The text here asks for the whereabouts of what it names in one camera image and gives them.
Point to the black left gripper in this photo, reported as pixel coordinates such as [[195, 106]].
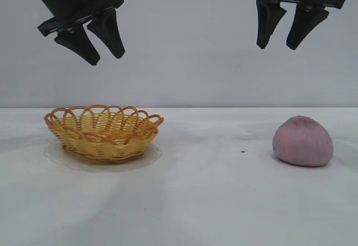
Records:
[[67, 2]]

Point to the yellow woven wicker basket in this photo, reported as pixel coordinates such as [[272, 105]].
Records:
[[106, 145]]

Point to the pink peach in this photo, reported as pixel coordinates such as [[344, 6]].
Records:
[[303, 142]]

